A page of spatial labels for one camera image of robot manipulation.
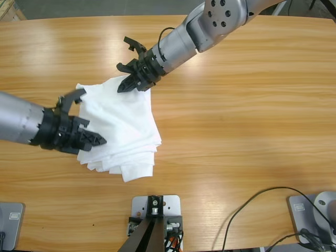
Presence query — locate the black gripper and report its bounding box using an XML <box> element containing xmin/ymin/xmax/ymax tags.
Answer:
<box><xmin>29</xmin><ymin>106</ymin><xmax>108</xmax><ymax>155</ymax></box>
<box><xmin>115</xmin><ymin>48</ymin><xmax>169</xmax><ymax>93</ymax></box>

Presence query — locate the white Unitree print t-shirt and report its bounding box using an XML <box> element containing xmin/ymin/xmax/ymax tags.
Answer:
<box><xmin>76</xmin><ymin>74</ymin><xmax>163</xmax><ymax>161</ymax></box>

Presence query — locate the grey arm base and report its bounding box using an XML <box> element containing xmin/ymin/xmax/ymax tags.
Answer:
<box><xmin>0</xmin><ymin>202</ymin><xmax>26</xmax><ymax>251</ymax></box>
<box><xmin>286</xmin><ymin>191</ymin><xmax>336</xmax><ymax>245</ymax></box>

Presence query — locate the wooden crate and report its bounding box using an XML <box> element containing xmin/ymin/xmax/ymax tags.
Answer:
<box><xmin>0</xmin><ymin>0</ymin><xmax>27</xmax><ymax>21</ymax></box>

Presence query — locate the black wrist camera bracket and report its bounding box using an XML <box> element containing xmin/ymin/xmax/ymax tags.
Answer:
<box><xmin>123</xmin><ymin>36</ymin><xmax>148</xmax><ymax>60</ymax></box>
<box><xmin>54</xmin><ymin>88</ymin><xmax>88</xmax><ymax>117</ymax></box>

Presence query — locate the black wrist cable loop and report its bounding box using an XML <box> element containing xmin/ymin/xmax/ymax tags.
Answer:
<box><xmin>158</xmin><ymin>27</ymin><xmax>176</xmax><ymax>51</ymax></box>

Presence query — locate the white mount block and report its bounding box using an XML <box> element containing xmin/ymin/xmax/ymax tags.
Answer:
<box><xmin>131</xmin><ymin>194</ymin><xmax>182</xmax><ymax>232</ymax></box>

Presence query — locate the black bracket with connectors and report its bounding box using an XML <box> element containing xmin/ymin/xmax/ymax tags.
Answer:
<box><xmin>128</xmin><ymin>215</ymin><xmax>184</xmax><ymax>252</ymax></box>

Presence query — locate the white metal frame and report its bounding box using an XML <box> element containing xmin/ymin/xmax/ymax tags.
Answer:
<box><xmin>272</xmin><ymin>0</ymin><xmax>295</xmax><ymax>16</ymax></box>

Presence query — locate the long thin black cable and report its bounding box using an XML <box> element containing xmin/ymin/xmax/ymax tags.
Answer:
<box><xmin>223</xmin><ymin>186</ymin><xmax>313</xmax><ymax>251</ymax></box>

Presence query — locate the black metal frame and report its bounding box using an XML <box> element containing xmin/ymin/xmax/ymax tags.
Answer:
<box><xmin>308</xmin><ymin>0</ymin><xmax>336</xmax><ymax>19</ymax></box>

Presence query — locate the black base plug cable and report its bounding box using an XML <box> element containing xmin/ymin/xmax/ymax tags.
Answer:
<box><xmin>267</xmin><ymin>228</ymin><xmax>336</xmax><ymax>252</ymax></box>

